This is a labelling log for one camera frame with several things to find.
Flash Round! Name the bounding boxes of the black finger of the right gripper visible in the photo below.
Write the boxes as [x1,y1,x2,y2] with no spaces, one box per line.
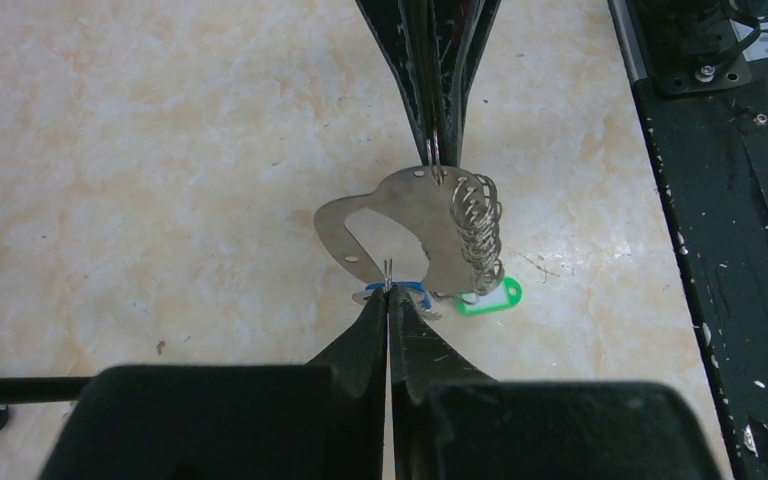
[356,0,431,166]
[431,0,501,167]

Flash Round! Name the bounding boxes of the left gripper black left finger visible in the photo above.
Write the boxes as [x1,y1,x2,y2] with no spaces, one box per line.
[41,291,388,479]

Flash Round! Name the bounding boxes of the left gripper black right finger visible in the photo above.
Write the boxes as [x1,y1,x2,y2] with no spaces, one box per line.
[387,287,720,479]

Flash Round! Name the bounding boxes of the blue key tag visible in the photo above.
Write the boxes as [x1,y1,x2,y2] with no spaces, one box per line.
[364,280,434,313]

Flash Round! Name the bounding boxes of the green key tag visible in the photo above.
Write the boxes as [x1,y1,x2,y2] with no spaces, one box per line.
[454,277,523,316]

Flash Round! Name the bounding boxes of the small metal split ring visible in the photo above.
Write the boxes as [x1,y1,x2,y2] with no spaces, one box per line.
[424,129,446,187]

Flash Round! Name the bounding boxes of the black music stand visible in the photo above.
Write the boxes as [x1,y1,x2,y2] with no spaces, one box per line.
[0,376,94,432]

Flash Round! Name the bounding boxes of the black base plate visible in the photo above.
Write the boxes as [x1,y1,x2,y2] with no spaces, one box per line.
[610,1,768,479]

